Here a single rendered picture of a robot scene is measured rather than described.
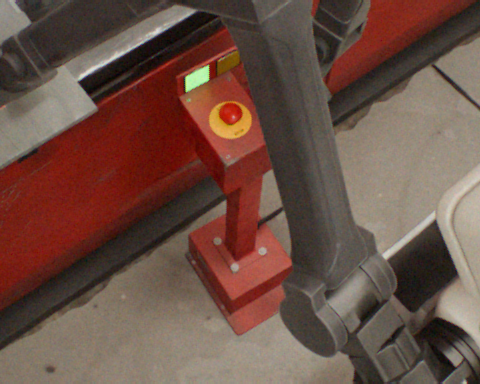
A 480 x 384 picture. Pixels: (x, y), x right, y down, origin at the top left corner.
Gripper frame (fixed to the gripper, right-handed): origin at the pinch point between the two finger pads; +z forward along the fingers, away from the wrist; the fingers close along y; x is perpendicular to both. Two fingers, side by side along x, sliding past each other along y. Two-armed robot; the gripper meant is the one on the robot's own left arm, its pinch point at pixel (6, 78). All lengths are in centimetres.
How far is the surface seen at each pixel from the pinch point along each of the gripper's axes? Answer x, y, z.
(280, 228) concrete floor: 62, -50, 80
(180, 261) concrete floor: 56, -25, 84
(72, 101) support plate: 7.4, -5.7, -3.4
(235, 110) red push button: 22.5, -30.9, 9.5
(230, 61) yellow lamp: 15.4, -35.9, 13.4
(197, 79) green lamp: 15.1, -29.3, 14.0
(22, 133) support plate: 7.7, 2.7, -3.5
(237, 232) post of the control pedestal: 50, -33, 53
